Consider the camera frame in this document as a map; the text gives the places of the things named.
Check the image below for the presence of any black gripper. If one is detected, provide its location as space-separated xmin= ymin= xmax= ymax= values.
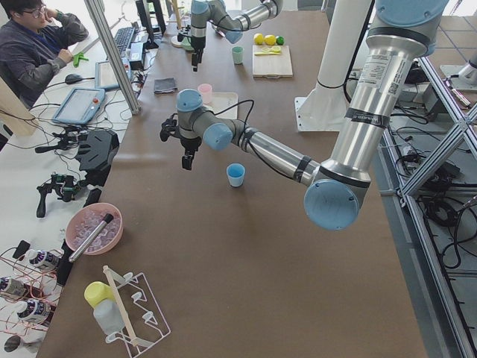
xmin=178 ymin=26 xmax=206 ymax=72
xmin=159 ymin=114 xmax=202 ymax=170

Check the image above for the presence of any pink cup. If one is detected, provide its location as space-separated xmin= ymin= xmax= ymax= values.
xmin=197 ymin=83 xmax=213 ymax=104

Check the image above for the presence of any green cup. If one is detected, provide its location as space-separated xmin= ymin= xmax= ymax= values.
xmin=232 ymin=46 xmax=244 ymax=65

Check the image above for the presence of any light blue cup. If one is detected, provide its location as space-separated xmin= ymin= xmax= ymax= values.
xmin=226 ymin=163 xmax=246 ymax=187

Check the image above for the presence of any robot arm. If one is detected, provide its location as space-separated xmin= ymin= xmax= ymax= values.
xmin=178 ymin=0 xmax=283 ymax=72
xmin=159 ymin=1 xmax=446 ymax=230

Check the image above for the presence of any cream rectangular tray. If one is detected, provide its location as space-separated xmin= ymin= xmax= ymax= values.
xmin=204 ymin=92 xmax=239 ymax=119

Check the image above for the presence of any green bowl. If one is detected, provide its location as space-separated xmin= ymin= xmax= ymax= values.
xmin=181 ymin=39 xmax=194 ymax=51

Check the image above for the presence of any wooden cup tree stand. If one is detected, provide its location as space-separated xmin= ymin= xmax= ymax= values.
xmin=165 ymin=0 xmax=186 ymax=48

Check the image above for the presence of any grey folded cloth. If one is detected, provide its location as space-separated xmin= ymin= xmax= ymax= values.
xmin=154 ymin=78 xmax=177 ymax=94

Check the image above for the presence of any whole lemon outer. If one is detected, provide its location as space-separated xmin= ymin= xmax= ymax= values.
xmin=253 ymin=33 xmax=264 ymax=45

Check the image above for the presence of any whole lemon near lime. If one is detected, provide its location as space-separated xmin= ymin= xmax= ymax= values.
xmin=264 ymin=34 xmax=277 ymax=45

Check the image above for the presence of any black keyboard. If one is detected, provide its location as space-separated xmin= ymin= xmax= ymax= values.
xmin=113 ymin=27 xmax=135 ymax=53

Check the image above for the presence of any wooden cutting board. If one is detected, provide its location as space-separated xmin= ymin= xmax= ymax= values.
xmin=253 ymin=45 xmax=293 ymax=78

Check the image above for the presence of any yellow plastic knife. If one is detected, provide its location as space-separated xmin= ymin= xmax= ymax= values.
xmin=253 ymin=51 xmax=282 ymax=56

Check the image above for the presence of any blue teach pendant far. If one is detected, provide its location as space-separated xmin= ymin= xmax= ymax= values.
xmin=95 ymin=57 xmax=133 ymax=91

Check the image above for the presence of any blue teach pendant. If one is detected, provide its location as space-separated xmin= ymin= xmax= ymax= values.
xmin=51 ymin=88 xmax=105 ymax=125
xmin=95 ymin=57 xmax=133 ymax=91

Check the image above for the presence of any steel muddler black tip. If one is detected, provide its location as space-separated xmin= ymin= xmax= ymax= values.
xmin=69 ymin=213 xmax=114 ymax=263

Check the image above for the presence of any blue teach pendant near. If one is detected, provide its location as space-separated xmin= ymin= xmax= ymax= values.
xmin=51 ymin=88 xmax=105 ymax=125

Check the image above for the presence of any pink bowl of ice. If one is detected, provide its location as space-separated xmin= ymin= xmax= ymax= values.
xmin=65 ymin=202 xmax=124 ymax=256

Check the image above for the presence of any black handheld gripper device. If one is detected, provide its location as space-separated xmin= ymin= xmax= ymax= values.
xmin=36 ymin=173 xmax=87 ymax=218

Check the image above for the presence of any yellow cup on rack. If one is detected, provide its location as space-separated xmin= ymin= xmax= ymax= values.
xmin=83 ymin=281 xmax=114 ymax=308

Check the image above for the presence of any seated person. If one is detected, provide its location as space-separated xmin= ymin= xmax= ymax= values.
xmin=1 ymin=1 xmax=89 ymax=108

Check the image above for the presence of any clear bottle on rack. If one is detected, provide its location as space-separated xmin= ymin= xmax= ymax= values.
xmin=93 ymin=299 xmax=125 ymax=335

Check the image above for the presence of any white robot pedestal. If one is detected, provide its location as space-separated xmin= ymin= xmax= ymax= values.
xmin=295 ymin=1 xmax=373 ymax=132

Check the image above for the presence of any white wire drying rack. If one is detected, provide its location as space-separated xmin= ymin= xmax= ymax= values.
xmin=103 ymin=266 xmax=171 ymax=357

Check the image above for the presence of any copper wire bottle rack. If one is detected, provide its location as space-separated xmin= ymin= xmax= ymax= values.
xmin=1 ymin=247 xmax=62 ymax=338

